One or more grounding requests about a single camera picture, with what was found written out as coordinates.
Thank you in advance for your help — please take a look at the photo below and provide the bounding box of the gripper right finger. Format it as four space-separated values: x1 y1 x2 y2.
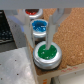
44 7 73 52

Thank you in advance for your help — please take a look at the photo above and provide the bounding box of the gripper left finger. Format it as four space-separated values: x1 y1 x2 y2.
12 8 34 35

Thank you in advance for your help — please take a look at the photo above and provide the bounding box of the red button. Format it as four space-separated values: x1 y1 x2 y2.
23 8 45 20

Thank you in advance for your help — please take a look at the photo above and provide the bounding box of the blue button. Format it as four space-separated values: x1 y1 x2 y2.
29 18 52 42

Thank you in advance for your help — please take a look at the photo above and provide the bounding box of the green button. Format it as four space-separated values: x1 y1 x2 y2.
32 40 63 71

